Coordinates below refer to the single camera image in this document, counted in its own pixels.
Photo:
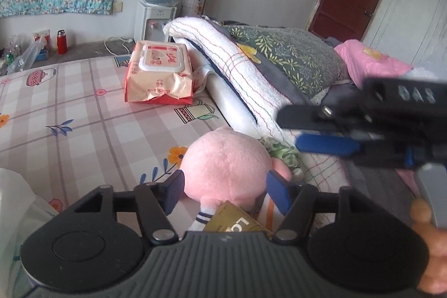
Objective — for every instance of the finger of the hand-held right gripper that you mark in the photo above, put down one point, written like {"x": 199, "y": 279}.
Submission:
{"x": 328, "y": 144}
{"x": 307, "y": 118}

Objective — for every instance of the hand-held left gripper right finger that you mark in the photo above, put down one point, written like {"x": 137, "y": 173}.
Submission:
{"x": 278, "y": 191}

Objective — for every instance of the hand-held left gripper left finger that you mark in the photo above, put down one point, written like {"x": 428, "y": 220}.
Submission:
{"x": 173, "y": 191}

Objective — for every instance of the gold box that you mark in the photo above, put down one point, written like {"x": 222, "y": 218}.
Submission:
{"x": 237, "y": 223}

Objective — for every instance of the pink plush toy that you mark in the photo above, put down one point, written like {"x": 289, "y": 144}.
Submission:
{"x": 227, "y": 165}

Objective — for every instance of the white plastic bag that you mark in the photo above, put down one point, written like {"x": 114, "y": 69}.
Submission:
{"x": 17, "y": 214}

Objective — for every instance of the person's right hand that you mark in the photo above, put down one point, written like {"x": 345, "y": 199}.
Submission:
{"x": 436, "y": 259}

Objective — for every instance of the green and white scrunchie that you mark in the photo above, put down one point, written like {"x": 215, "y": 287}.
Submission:
{"x": 283, "y": 151}

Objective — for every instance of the pink blanket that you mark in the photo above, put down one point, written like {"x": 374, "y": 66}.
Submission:
{"x": 370, "y": 67}

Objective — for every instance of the green leaf print pillow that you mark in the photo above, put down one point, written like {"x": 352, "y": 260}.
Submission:
{"x": 286, "y": 53}

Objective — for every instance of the white stitched quilt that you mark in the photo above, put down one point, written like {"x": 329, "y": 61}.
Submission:
{"x": 237, "y": 74}

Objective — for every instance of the white wardrobe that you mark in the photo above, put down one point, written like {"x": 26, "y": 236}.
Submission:
{"x": 412, "y": 4}

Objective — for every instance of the orange wet wipes pack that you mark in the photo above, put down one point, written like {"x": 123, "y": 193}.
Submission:
{"x": 160, "y": 71}

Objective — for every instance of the white water dispenser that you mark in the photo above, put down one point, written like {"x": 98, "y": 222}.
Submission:
{"x": 150, "y": 22}

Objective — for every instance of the red thermos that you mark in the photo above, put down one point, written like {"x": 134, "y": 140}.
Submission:
{"x": 62, "y": 43}

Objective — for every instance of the clear plastic bag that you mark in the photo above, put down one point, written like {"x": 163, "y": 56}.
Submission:
{"x": 24, "y": 57}

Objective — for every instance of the red and white packet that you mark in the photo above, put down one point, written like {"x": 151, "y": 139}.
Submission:
{"x": 40, "y": 37}

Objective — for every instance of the wall socket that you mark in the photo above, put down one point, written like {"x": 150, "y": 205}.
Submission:
{"x": 117, "y": 7}

